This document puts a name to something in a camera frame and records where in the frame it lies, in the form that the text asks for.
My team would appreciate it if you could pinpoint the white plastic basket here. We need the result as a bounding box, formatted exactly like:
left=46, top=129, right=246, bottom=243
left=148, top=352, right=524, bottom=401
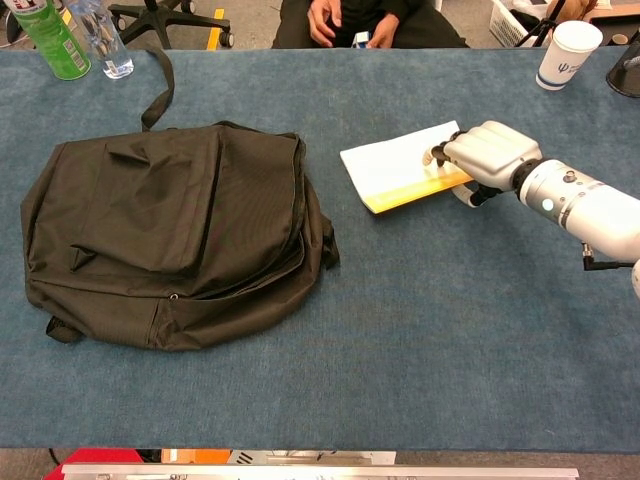
left=488, top=0, right=556, bottom=49

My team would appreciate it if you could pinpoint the orange panel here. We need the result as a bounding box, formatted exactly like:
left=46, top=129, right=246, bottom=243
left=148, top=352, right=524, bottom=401
left=160, top=448, right=234, bottom=465

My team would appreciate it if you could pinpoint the yellow and white booklet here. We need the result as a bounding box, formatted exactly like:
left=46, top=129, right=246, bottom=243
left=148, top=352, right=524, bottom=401
left=339, top=119, right=476, bottom=216

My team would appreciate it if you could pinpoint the black tripod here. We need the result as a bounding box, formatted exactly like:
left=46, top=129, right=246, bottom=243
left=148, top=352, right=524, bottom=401
left=532, top=0, right=569, bottom=48

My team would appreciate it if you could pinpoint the black fabric backpack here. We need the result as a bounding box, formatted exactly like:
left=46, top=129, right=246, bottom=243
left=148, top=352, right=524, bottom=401
left=19, top=47, right=341, bottom=353

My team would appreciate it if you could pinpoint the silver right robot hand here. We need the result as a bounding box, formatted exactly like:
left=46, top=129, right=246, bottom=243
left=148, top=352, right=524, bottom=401
left=422, top=120, right=544, bottom=209

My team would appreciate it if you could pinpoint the black conical object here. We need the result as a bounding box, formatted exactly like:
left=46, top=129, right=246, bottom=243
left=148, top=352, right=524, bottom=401
left=605, top=47, right=640, bottom=98

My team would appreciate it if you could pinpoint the red panel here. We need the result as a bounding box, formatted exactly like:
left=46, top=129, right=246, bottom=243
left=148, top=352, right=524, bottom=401
left=49, top=448, right=146, bottom=480

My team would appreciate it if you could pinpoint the seated person in black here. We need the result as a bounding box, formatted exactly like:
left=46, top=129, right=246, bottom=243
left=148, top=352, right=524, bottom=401
left=272, top=0, right=471, bottom=50

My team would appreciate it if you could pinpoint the blue felt table cloth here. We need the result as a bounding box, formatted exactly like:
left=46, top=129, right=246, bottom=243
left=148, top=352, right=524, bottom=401
left=0, top=47, right=640, bottom=450

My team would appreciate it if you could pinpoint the green plastic bottle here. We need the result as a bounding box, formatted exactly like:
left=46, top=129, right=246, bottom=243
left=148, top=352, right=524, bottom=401
left=9, top=0, right=93, bottom=81

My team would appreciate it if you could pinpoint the black office chair base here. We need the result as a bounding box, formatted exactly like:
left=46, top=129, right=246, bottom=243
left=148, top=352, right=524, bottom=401
left=108, top=0, right=235, bottom=50

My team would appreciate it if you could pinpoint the grey metal plate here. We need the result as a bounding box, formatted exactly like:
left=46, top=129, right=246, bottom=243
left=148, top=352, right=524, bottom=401
left=227, top=449, right=397, bottom=466

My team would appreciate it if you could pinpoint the aluminium profile rail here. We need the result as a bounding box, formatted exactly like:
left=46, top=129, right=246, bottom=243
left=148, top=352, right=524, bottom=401
left=60, top=463, right=580, bottom=480

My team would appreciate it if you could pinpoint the white paper cup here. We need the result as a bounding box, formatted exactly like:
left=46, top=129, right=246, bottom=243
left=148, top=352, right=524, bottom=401
left=535, top=20, right=604, bottom=92

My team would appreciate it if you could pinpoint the clear plastic water bottle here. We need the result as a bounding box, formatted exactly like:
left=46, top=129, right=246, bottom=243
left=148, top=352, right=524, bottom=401
left=64, top=0, right=135, bottom=81

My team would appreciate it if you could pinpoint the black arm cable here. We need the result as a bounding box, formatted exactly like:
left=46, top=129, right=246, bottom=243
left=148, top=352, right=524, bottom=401
left=581, top=242, right=636, bottom=272

